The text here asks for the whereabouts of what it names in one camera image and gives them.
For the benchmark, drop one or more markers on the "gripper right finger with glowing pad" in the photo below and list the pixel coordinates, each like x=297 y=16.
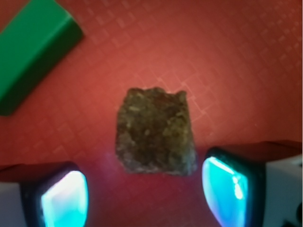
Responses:
x=256 y=184

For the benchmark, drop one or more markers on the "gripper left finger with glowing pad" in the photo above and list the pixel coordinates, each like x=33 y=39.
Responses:
x=43 y=195

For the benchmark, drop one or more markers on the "brown rough rock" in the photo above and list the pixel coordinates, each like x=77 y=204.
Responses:
x=153 y=133

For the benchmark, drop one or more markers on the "red plastic tray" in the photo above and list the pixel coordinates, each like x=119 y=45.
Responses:
x=239 y=61

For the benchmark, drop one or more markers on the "green rectangular block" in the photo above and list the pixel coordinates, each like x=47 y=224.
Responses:
x=33 y=42

